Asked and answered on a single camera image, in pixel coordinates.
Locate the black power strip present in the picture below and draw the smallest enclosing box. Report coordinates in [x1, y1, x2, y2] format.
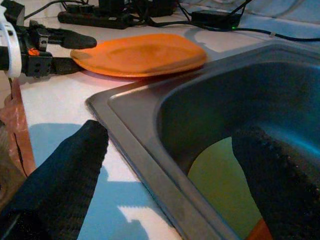
[57, 4, 141, 30]

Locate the black adapter cable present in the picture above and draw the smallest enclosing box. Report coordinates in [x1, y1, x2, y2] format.
[232, 26, 320, 42]

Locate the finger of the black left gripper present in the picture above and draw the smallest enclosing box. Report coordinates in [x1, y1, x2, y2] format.
[47, 27, 98, 50]
[51, 56, 82, 75]

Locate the orange plastic bag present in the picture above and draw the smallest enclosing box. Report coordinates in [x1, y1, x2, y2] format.
[0, 78, 37, 178]

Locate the orange plastic plate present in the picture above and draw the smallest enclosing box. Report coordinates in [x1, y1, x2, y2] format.
[70, 33, 208, 78]

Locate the black power adapter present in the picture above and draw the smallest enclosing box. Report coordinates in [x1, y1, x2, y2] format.
[191, 9, 242, 31]

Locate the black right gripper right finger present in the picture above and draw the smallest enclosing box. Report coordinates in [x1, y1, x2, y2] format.
[231, 124, 320, 240]

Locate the stainless steel sink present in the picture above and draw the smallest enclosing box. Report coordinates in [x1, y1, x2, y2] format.
[86, 41, 320, 240]

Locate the green plate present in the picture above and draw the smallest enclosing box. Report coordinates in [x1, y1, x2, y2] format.
[187, 136, 263, 240]

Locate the black electronic box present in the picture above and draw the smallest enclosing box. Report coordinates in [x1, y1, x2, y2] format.
[98, 0, 177, 12]

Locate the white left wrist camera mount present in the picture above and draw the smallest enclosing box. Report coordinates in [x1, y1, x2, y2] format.
[0, 4, 23, 77]

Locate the orange plastic bowl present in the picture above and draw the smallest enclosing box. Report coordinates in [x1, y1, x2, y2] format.
[246, 219, 273, 240]

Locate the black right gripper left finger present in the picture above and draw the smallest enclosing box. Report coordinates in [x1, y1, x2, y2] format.
[0, 119, 110, 240]

